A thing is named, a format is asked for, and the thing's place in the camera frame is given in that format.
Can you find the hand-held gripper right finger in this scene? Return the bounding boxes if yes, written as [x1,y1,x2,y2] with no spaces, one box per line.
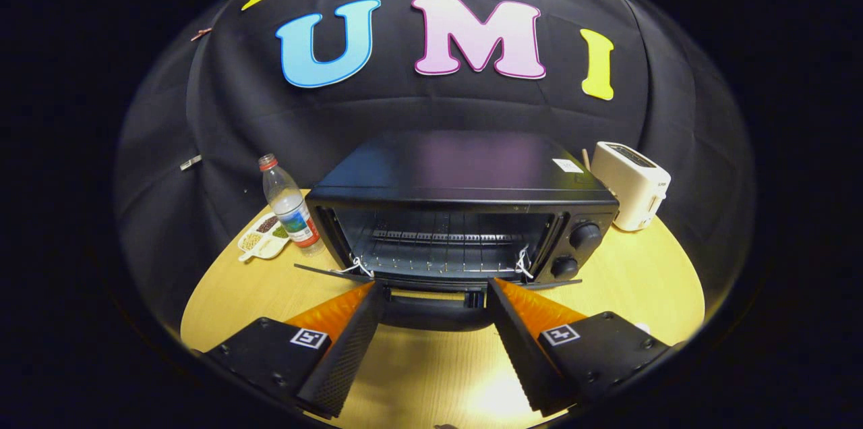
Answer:
[487,277,675,416]

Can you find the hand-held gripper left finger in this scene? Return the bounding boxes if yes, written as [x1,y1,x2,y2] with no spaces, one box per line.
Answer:
[202,281,387,420]

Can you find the black toaster oven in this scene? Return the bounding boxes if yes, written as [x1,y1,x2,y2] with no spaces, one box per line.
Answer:
[295,130,620,332]

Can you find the white pop-up toaster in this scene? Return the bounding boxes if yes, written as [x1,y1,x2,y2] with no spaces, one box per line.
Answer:
[591,141,672,232]

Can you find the white divided snack dish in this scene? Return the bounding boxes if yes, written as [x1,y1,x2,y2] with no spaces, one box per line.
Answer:
[237,212,292,261]

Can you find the clear plastic water bottle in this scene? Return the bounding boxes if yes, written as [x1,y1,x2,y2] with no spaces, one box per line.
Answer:
[258,153,326,256]

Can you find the black backdrop cloth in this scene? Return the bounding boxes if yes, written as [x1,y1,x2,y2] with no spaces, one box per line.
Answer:
[115,0,754,335]

